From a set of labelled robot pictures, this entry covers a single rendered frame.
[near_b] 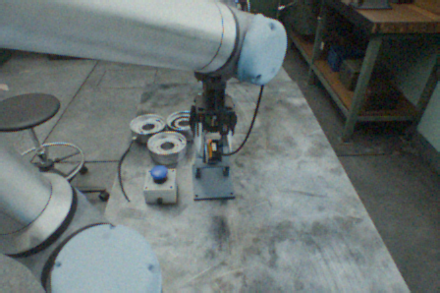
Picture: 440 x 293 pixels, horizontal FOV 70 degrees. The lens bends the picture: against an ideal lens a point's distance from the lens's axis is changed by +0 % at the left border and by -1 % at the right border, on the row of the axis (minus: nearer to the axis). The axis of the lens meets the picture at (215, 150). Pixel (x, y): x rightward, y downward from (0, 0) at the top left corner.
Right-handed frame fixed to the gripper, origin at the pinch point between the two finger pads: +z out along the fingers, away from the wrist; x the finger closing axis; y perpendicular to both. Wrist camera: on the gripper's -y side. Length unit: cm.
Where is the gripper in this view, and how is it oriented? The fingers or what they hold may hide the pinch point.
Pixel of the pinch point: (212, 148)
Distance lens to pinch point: 70.6
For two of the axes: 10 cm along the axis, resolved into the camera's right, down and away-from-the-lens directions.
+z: 0.0, 7.9, 6.1
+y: 0.9, 6.1, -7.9
